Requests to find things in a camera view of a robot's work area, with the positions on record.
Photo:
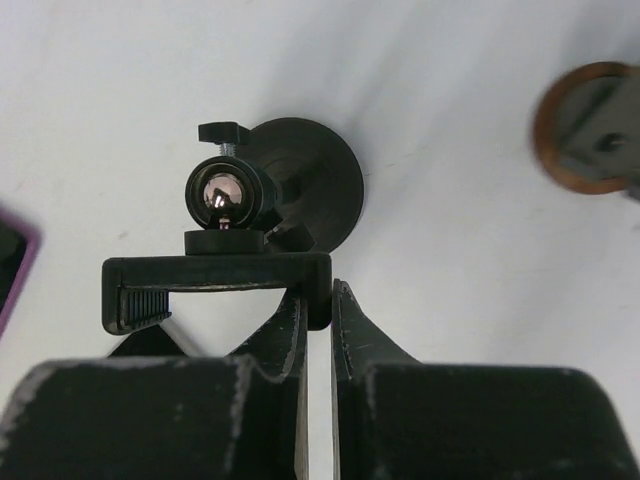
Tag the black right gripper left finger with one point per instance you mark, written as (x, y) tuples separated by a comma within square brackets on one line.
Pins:
[(241, 416)]

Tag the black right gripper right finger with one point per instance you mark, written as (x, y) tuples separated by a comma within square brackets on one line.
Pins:
[(395, 417)]

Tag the black tripod phone stand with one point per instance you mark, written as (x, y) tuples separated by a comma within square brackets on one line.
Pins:
[(269, 210)]

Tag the pink phone black screen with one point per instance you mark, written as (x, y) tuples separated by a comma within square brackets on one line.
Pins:
[(20, 244)]

